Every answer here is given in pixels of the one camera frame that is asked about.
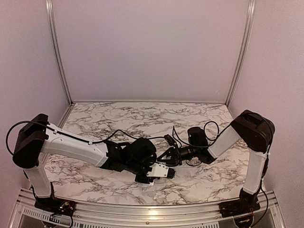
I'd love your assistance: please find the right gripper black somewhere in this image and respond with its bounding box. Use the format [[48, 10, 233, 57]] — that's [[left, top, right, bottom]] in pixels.
[[157, 144, 199, 166]]

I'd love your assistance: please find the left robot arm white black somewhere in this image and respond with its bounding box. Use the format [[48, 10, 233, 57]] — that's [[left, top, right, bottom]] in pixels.
[[9, 114, 167, 211]]

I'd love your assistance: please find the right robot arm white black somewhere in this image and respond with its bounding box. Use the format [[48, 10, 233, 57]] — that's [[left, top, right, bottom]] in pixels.
[[157, 110, 275, 213]]

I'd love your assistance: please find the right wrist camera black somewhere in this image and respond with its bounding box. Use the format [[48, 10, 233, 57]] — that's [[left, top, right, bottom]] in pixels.
[[164, 134, 177, 146]]

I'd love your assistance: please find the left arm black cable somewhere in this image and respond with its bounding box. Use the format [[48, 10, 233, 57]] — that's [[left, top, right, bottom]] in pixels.
[[6, 121, 167, 156]]

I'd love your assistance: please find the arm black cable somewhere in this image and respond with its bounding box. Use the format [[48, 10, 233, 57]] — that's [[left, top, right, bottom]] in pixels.
[[172, 121, 271, 167], [6, 121, 167, 156]]

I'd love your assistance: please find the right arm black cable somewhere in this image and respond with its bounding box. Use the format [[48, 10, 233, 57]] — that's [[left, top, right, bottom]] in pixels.
[[172, 121, 271, 167]]

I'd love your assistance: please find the front aluminium rail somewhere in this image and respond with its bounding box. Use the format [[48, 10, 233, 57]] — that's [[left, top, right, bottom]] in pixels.
[[8, 189, 285, 228]]

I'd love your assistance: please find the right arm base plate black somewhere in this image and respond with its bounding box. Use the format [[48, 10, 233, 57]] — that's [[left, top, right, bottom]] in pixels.
[[219, 199, 261, 218]]

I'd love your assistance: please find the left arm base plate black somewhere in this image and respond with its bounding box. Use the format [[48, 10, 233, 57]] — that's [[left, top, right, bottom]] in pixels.
[[31, 183, 76, 217]]

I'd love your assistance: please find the right aluminium frame post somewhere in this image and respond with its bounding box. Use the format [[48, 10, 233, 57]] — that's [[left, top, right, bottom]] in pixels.
[[225, 0, 256, 107]]

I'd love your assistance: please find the aluminium frame post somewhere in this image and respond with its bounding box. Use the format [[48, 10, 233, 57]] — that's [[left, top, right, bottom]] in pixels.
[[225, 0, 256, 107], [46, 0, 73, 106]]

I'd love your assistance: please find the left aluminium frame post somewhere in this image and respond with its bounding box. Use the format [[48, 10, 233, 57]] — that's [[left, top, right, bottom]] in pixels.
[[46, 0, 73, 106]]

